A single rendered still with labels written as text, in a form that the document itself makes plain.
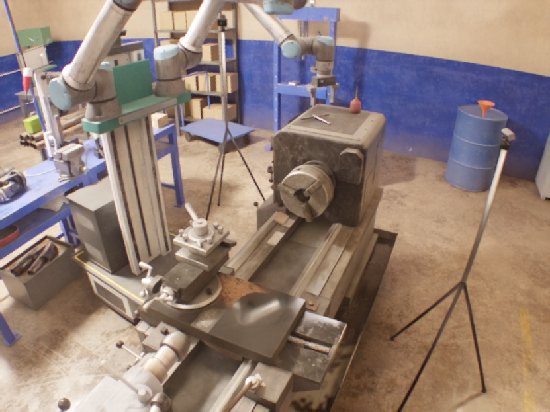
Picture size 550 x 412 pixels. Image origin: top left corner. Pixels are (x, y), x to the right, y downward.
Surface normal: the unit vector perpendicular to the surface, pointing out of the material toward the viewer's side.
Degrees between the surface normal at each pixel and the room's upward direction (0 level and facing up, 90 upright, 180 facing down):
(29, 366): 0
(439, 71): 90
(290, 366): 0
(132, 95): 90
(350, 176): 90
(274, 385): 0
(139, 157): 90
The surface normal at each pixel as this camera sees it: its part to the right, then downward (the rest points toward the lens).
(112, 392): 0.00, -0.86
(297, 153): -0.43, 0.46
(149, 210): 0.84, 0.28
